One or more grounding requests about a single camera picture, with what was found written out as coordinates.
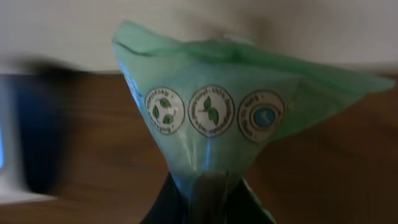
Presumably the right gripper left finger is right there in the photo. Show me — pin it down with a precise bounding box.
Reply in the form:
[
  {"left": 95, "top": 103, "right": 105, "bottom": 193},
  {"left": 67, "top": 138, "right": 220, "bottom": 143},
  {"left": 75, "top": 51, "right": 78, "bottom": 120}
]
[{"left": 140, "top": 173, "right": 187, "bottom": 224}]

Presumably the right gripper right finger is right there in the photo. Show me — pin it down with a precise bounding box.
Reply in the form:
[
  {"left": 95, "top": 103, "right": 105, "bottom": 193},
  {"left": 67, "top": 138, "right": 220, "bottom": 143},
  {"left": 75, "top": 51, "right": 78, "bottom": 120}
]
[{"left": 226, "top": 179, "right": 276, "bottom": 224}]

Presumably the teal snack packet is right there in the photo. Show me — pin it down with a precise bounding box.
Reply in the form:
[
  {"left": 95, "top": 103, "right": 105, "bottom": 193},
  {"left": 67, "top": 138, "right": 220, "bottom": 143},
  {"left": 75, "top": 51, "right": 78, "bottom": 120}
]
[{"left": 112, "top": 21, "right": 395, "bottom": 223}]

